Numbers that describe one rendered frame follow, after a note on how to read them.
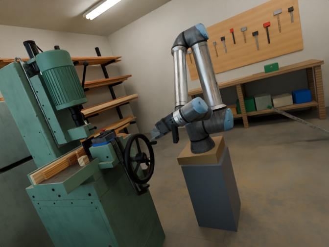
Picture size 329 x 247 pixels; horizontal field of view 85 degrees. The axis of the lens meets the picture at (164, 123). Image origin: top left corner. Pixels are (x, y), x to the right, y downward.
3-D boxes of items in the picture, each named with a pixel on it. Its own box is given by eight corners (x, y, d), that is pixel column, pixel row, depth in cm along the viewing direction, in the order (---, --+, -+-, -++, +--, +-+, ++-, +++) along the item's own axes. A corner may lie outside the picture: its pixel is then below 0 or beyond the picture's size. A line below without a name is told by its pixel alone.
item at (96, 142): (107, 144, 94) (103, 134, 93) (91, 147, 98) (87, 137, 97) (121, 135, 106) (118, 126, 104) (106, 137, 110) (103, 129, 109)
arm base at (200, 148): (193, 144, 152) (189, 134, 150) (215, 139, 145) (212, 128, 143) (189, 156, 135) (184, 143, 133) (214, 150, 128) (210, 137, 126)
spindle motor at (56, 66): (72, 106, 98) (48, 47, 91) (50, 113, 105) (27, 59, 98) (94, 100, 114) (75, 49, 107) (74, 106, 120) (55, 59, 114)
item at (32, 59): (38, 69, 104) (25, 38, 101) (30, 73, 107) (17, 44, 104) (51, 69, 111) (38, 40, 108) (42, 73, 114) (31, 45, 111)
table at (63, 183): (82, 194, 74) (77, 182, 73) (36, 196, 86) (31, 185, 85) (145, 138, 128) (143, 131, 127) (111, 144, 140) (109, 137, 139)
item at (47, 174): (47, 179, 87) (43, 172, 86) (44, 179, 87) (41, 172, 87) (119, 134, 142) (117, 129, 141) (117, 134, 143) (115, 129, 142)
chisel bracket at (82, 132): (88, 139, 108) (82, 126, 107) (72, 142, 114) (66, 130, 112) (96, 135, 115) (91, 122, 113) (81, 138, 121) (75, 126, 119)
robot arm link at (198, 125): (193, 133, 148) (185, 113, 144) (213, 130, 139) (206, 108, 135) (186, 141, 135) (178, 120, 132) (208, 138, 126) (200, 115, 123)
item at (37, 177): (36, 185, 84) (32, 175, 83) (34, 185, 85) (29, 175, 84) (112, 136, 138) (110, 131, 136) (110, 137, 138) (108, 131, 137)
